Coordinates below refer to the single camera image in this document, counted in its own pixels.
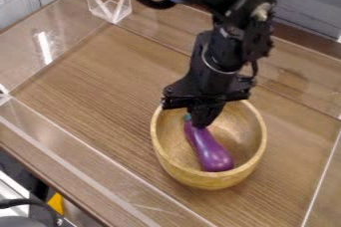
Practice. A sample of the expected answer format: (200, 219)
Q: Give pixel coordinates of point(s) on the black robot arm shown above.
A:
(236, 41)

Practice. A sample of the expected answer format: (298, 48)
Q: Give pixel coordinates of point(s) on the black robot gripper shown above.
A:
(204, 89)

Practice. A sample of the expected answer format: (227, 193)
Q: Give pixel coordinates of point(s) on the black device with yellow label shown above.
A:
(49, 219)

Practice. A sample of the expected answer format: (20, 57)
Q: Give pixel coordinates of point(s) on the brown wooden bowl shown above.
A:
(176, 161)

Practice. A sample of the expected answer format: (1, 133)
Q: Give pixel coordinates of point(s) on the purple toy eggplant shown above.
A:
(212, 157)

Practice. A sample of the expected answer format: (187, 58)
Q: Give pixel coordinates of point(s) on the clear acrylic tray walls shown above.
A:
(80, 115)

